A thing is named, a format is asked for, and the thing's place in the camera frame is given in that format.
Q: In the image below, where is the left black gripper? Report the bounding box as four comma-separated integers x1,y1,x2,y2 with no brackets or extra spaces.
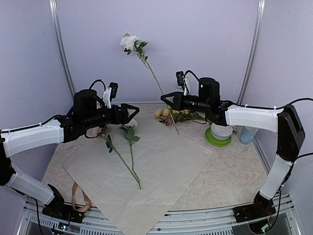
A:
83,103,139,130

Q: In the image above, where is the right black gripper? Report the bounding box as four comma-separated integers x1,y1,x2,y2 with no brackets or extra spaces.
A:
162,90,211,112

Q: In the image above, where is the yellow rose bunch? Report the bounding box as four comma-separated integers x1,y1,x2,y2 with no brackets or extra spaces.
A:
154,108,212,124

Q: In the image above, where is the white rose stem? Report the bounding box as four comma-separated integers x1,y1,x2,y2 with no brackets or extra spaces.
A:
120,119,142,189

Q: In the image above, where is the pink rose stem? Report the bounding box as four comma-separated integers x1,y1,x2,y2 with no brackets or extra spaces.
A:
84,124,134,178

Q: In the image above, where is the pink wrapping paper sheet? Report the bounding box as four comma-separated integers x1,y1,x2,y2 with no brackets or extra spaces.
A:
63,117,213,235

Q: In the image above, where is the white pink flower stem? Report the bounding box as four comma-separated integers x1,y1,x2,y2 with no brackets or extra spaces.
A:
119,32,180,135

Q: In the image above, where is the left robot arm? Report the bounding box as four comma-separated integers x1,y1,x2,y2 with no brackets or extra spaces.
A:
0,88,139,218

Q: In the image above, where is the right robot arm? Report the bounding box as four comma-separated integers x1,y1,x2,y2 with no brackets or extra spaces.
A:
160,77,305,217

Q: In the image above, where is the dried mauve flower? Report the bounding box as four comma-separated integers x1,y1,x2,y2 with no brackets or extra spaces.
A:
159,117,173,126

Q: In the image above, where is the white ceramic bowl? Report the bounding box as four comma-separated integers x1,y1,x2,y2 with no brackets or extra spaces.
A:
211,123,233,141

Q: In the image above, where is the green plate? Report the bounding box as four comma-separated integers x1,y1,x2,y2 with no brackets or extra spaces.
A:
205,127,231,147

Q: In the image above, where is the light blue cup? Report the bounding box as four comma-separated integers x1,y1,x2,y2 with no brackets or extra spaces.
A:
240,126,258,144

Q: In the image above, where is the tan ribbon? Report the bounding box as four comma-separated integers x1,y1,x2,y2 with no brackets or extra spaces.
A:
71,182,92,213

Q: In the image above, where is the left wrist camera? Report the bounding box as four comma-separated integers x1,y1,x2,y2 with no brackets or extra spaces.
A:
102,82,118,109

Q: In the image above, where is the left aluminium frame post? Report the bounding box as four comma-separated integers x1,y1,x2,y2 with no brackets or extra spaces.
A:
48,0,76,100

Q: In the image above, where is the aluminium frame post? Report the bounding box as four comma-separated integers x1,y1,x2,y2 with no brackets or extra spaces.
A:
237,0,266,104
48,0,76,100

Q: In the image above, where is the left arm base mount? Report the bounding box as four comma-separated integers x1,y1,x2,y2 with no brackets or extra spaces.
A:
42,184,84,224

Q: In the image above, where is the front aluminium rail base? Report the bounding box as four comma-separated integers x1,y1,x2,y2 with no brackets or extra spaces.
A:
17,193,301,235

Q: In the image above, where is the right aluminium frame post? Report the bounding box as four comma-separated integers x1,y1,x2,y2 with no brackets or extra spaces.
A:
237,0,266,104

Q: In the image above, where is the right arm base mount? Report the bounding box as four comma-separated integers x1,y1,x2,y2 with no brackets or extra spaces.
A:
233,192,276,223

